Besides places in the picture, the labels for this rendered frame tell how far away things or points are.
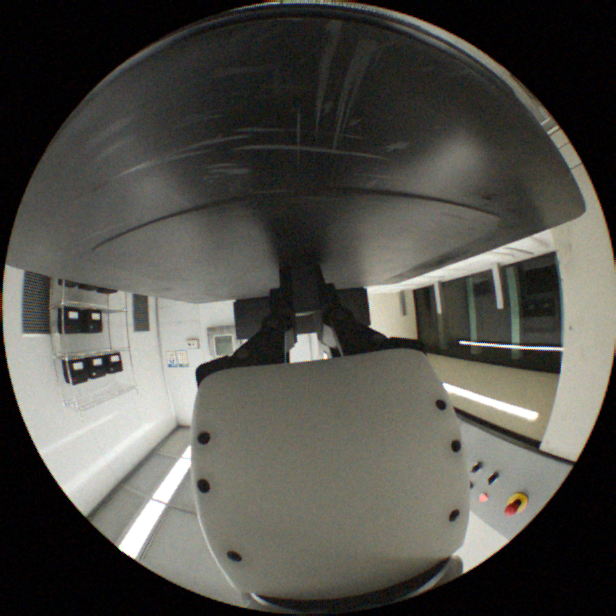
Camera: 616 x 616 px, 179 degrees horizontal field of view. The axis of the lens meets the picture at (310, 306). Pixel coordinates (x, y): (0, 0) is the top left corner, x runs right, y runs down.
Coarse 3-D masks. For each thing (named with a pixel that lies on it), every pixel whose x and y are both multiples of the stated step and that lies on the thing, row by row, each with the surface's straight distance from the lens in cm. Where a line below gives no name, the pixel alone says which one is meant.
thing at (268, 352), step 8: (264, 320) 11; (272, 320) 11; (280, 320) 11; (264, 328) 11; (272, 328) 11; (280, 328) 10; (264, 336) 10; (272, 336) 10; (280, 336) 10; (264, 344) 10; (272, 344) 10; (280, 344) 10; (264, 352) 10; (272, 352) 10; (280, 352) 10; (288, 352) 12; (264, 360) 10; (272, 360) 9; (280, 360) 9; (288, 360) 12
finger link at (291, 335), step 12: (288, 276) 13; (276, 288) 14; (288, 288) 12; (276, 300) 13; (288, 300) 12; (276, 312) 12; (288, 312) 11; (288, 324) 11; (252, 336) 11; (288, 336) 11; (240, 348) 11; (252, 348) 11; (288, 348) 12; (240, 360) 10; (252, 360) 10
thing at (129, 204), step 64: (128, 64) 4; (192, 64) 4; (256, 64) 3; (320, 64) 3; (384, 64) 4; (448, 64) 4; (64, 128) 5; (128, 128) 4; (192, 128) 4; (256, 128) 4; (320, 128) 4; (384, 128) 4; (448, 128) 5; (512, 128) 6; (64, 192) 6; (128, 192) 6; (192, 192) 6; (256, 192) 6; (320, 192) 6; (384, 192) 7; (448, 192) 7; (512, 192) 9; (576, 192) 11; (64, 256) 11; (128, 256) 10; (192, 256) 10; (256, 256) 11; (320, 256) 12; (384, 256) 14; (448, 256) 17
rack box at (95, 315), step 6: (84, 312) 277; (90, 312) 272; (96, 312) 280; (84, 318) 276; (90, 318) 271; (96, 318) 278; (84, 324) 274; (90, 324) 268; (96, 324) 276; (102, 324) 285; (84, 330) 276; (90, 330) 269; (96, 330) 277; (102, 330) 286
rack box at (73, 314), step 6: (60, 312) 264; (66, 312) 253; (72, 312) 258; (78, 312) 264; (60, 318) 263; (66, 318) 252; (72, 318) 257; (78, 318) 263; (60, 324) 261; (66, 324) 250; (72, 324) 255; (78, 324) 261; (60, 330) 264; (66, 330) 251; (72, 330) 256; (78, 330) 262
